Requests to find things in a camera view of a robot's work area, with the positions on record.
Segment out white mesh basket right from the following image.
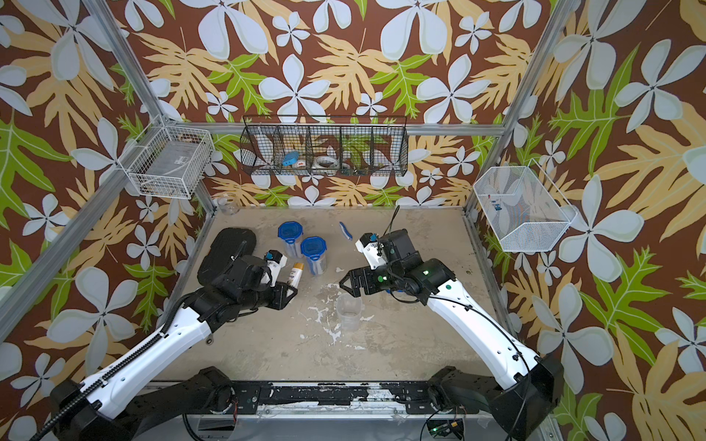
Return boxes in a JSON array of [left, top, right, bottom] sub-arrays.
[[474, 165, 578, 254]]

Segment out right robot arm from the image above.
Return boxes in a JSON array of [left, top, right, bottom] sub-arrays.
[[339, 229, 564, 440]]

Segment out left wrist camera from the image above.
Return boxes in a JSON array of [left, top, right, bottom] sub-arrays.
[[265, 250, 288, 287]]

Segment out blue toothbrush in cup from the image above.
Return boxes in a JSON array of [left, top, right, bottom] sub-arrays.
[[339, 222, 353, 241]]

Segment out white bottle purple label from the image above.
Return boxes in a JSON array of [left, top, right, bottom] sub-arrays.
[[288, 263, 304, 288]]

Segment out glass jar corner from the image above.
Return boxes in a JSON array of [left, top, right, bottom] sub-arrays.
[[216, 194, 240, 216]]

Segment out blue lid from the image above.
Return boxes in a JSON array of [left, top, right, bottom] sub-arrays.
[[301, 236, 327, 261], [278, 220, 303, 244]]

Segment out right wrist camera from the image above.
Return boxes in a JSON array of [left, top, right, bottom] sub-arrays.
[[356, 233, 387, 270]]

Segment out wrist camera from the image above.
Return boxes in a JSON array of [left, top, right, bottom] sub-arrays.
[[356, 233, 387, 270], [265, 250, 288, 287]]

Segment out white wire basket left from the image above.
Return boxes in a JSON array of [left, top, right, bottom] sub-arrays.
[[121, 119, 214, 200]]

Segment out black rubber mat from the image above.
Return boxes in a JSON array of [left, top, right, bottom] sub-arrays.
[[197, 227, 257, 286]]

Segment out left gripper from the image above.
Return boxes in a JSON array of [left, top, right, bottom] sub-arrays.
[[241, 279, 301, 312]]

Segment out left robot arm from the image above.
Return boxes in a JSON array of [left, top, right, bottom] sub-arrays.
[[33, 250, 298, 440]]

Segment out black wire basket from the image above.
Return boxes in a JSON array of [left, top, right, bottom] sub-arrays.
[[236, 115, 409, 176]]

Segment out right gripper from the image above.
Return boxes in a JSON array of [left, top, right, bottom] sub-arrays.
[[338, 263, 406, 297]]

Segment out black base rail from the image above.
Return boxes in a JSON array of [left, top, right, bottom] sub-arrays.
[[230, 380, 450, 415]]

